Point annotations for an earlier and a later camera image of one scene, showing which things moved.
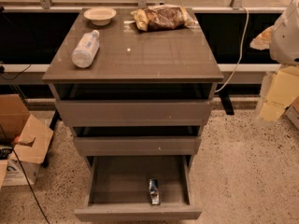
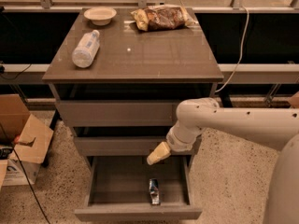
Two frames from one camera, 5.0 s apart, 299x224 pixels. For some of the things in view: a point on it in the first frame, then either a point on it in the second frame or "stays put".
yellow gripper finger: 263,41 to 162,151
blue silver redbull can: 154,190 stays put
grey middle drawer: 136,146 stays put
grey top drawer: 128,113 stays put
